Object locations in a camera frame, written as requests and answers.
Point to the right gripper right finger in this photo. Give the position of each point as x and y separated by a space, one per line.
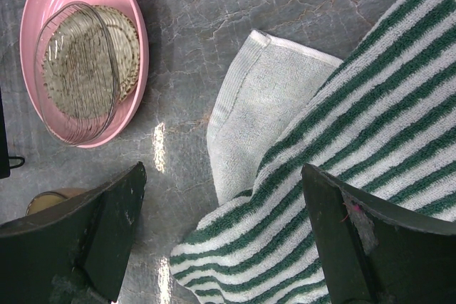
373 251

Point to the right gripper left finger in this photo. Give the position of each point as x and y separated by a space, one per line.
76 251

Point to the beige patterned cup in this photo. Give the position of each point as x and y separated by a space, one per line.
51 198

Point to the speckled beige plate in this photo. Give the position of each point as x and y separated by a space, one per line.
128 55

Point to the pink plate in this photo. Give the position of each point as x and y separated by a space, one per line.
35 14

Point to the green striped towel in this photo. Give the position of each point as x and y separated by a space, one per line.
383 122

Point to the white folded cloth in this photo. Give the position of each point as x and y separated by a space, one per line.
267 84

